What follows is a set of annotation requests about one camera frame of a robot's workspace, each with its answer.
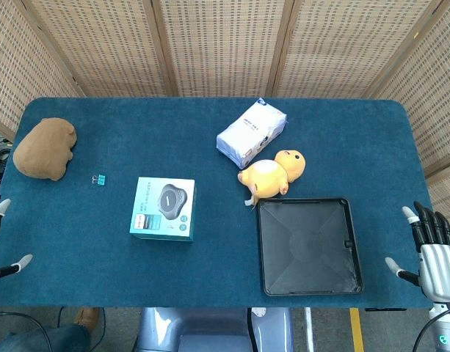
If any black square plastic tray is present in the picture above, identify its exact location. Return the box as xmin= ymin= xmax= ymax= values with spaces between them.
xmin=256 ymin=197 xmax=365 ymax=297

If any brown plush toy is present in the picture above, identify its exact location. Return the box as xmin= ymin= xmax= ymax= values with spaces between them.
xmin=12 ymin=117 xmax=78 ymax=182

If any woven bamboo screen panel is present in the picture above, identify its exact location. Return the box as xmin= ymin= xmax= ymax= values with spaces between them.
xmin=143 ymin=0 xmax=296 ymax=98
xmin=264 ymin=0 xmax=450 ymax=99
xmin=363 ymin=0 xmax=450 ymax=230
xmin=11 ymin=0 xmax=178 ymax=98
xmin=0 ymin=0 xmax=87 ymax=142

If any brown shoe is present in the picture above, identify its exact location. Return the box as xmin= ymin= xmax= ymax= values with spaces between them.
xmin=73 ymin=307 xmax=101 ymax=331

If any white tissue pack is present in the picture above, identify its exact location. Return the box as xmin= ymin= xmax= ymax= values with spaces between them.
xmin=216 ymin=97 xmax=288 ymax=170

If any yellow plush duck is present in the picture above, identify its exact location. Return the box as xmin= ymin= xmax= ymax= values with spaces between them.
xmin=237 ymin=149 xmax=307 ymax=207

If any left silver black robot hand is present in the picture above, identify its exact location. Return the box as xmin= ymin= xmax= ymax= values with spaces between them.
xmin=0 ymin=199 xmax=34 ymax=282

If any teal speaker product box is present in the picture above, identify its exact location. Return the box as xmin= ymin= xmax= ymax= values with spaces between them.
xmin=128 ymin=177 xmax=197 ymax=242

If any blue jeans leg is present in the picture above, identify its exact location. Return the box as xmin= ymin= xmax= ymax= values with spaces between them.
xmin=0 ymin=323 xmax=92 ymax=352

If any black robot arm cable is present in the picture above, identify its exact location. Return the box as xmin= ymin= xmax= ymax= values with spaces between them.
xmin=411 ymin=314 xmax=437 ymax=352

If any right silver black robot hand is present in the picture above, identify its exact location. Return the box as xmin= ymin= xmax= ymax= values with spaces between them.
xmin=385 ymin=200 xmax=450 ymax=304

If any long black floor cable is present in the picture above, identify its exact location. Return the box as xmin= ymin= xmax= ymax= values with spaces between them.
xmin=0 ymin=310 xmax=54 ymax=352

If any blue-grey robot body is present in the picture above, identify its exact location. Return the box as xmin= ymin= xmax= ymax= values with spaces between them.
xmin=135 ymin=307 xmax=295 ymax=352

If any blue felt table cloth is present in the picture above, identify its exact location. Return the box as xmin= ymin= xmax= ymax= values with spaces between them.
xmin=0 ymin=96 xmax=432 ymax=309

